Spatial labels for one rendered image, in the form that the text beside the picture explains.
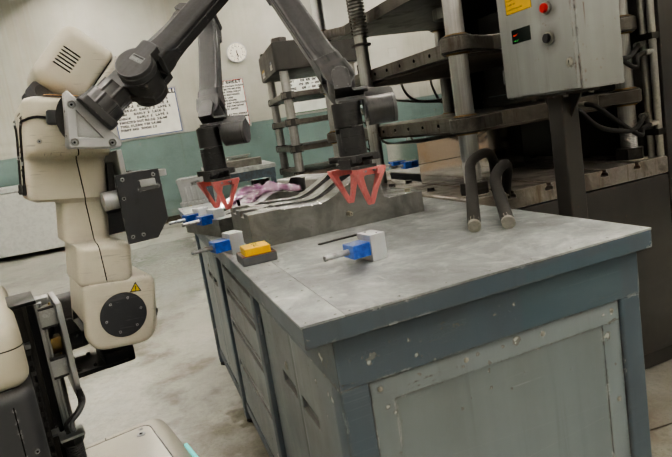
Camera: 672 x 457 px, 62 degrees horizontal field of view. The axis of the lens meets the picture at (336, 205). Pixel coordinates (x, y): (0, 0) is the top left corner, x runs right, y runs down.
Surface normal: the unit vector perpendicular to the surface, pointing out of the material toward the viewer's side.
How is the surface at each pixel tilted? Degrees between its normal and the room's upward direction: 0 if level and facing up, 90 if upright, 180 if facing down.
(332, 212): 90
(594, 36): 90
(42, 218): 90
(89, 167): 90
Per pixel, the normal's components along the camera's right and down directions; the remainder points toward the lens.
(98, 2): 0.25, 0.11
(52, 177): 0.55, 0.04
